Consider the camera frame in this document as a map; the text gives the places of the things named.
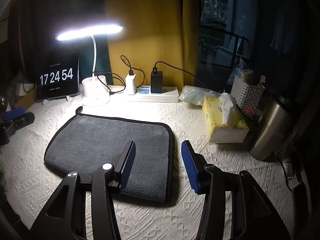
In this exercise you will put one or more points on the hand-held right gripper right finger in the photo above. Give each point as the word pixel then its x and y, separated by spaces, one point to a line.
pixel 189 165

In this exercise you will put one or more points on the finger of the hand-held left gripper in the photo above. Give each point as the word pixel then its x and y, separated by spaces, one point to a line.
pixel 15 116

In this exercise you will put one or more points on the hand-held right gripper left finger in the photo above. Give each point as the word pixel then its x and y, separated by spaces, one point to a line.
pixel 128 161

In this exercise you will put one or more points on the grey towel with black trim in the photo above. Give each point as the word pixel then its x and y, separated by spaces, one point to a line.
pixel 107 146

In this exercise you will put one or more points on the yellow tissue box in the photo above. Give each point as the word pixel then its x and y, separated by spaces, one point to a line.
pixel 222 120

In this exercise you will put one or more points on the tablet showing clock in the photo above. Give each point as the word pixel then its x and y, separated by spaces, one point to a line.
pixel 57 77

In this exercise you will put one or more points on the white textured tablecloth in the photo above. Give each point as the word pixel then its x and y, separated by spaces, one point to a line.
pixel 155 217

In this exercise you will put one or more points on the plastic bag of masks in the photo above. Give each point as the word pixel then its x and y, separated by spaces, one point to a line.
pixel 196 95

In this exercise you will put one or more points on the white power strip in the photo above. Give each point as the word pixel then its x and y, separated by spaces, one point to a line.
pixel 152 94

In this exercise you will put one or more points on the white charger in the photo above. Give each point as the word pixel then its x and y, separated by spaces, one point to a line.
pixel 131 83

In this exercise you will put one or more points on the white desk lamp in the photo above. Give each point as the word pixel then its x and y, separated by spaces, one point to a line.
pixel 95 85

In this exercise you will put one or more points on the black charger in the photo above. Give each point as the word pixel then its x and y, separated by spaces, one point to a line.
pixel 156 81

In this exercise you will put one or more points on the stainless steel tumbler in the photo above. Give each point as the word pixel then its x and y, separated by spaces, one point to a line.
pixel 271 127

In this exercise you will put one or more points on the white plastic basket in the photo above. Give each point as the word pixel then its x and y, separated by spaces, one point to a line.
pixel 246 92

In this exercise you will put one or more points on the yellow curtain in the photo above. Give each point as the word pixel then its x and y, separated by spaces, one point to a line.
pixel 147 30

